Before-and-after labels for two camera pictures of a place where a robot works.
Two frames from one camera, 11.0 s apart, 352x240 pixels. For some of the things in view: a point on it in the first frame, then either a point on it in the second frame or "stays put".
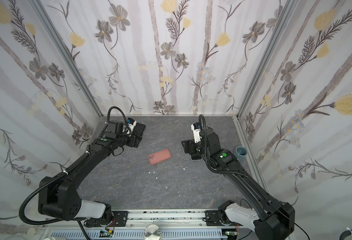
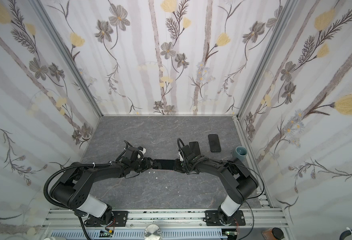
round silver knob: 152,232 stays put
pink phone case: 159,156 to 164,164
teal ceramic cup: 241,152 stays put
